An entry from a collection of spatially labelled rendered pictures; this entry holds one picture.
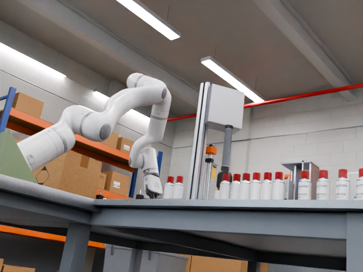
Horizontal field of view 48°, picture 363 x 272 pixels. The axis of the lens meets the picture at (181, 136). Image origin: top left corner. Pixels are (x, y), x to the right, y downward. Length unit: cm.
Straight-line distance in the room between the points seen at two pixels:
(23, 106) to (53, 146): 399
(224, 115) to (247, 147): 536
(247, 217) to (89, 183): 118
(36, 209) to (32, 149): 28
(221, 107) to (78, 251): 88
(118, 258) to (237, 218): 323
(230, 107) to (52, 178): 92
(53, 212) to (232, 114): 92
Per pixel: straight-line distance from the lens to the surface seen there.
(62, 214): 147
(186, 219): 124
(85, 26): 588
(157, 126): 215
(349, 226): 102
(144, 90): 192
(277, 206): 105
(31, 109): 565
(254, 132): 738
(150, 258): 414
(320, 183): 171
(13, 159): 151
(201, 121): 190
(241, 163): 720
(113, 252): 435
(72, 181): 208
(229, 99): 194
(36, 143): 161
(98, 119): 171
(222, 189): 189
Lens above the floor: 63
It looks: 18 degrees up
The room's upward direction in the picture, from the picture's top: 8 degrees clockwise
